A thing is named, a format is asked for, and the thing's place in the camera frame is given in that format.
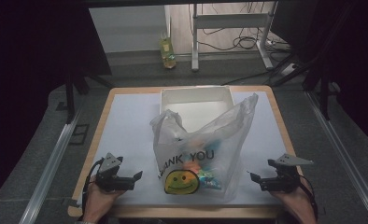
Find clear plastic bag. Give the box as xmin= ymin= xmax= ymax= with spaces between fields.
xmin=149 ymin=92 xmax=260 ymax=203

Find white open box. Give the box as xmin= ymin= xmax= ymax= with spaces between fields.
xmin=159 ymin=85 xmax=236 ymax=134

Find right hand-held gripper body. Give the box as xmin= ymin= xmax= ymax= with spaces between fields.
xmin=260 ymin=153 xmax=315 ymax=192

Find black floor cables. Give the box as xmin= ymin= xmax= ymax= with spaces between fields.
xmin=188 ymin=2 xmax=293 ymax=54

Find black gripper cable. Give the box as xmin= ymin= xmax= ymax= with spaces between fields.
xmin=298 ymin=175 xmax=319 ymax=220
xmin=80 ymin=159 xmax=106 ymax=218

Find person's left hand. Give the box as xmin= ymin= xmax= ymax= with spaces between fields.
xmin=82 ymin=175 xmax=126 ymax=224

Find aluminium rail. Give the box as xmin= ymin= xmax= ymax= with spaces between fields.
xmin=305 ymin=91 xmax=368 ymax=224
xmin=18 ymin=104 xmax=84 ymax=224

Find white metal desk frame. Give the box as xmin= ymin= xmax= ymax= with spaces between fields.
xmin=190 ymin=0 xmax=276 ymax=73

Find black curtain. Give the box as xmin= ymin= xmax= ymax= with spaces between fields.
xmin=270 ymin=0 xmax=368 ymax=153
xmin=0 ymin=0 xmax=113 ymax=203

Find black metal stand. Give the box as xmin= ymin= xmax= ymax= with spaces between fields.
xmin=267 ymin=52 xmax=334 ymax=121
xmin=64 ymin=70 xmax=115 ymax=125

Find yellow drink bottle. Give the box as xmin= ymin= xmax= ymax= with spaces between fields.
xmin=159 ymin=30 xmax=177 ymax=70

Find black floor bracket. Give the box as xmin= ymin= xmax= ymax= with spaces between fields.
xmin=68 ymin=123 xmax=91 ymax=146

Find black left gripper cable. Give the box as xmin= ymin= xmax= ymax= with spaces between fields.
xmin=80 ymin=159 xmax=106 ymax=218

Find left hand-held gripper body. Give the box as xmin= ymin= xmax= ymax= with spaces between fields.
xmin=95 ymin=152 xmax=134 ymax=192

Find black and teal snack packet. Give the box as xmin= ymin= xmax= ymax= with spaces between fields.
xmin=187 ymin=138 xmax=222 ymax=157

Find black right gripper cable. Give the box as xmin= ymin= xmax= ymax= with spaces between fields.
xmin=298 ymin=175 xmax=319 ymax=220

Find person's right hand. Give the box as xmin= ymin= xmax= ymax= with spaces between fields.
xmin=269 ymin=175 xmax=318 ymax=224

